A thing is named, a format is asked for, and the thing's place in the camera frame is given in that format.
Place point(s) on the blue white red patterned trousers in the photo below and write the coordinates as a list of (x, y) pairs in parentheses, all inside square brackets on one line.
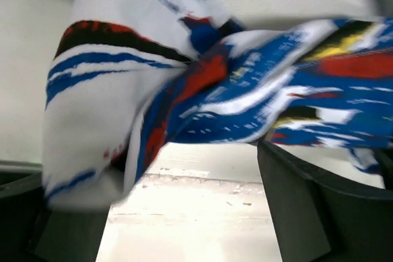
[(130, 76)]

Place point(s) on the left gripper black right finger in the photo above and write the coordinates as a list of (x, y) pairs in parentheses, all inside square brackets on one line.
[(320, 216)]

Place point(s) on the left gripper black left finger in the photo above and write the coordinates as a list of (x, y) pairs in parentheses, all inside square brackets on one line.
[(30, 231)]

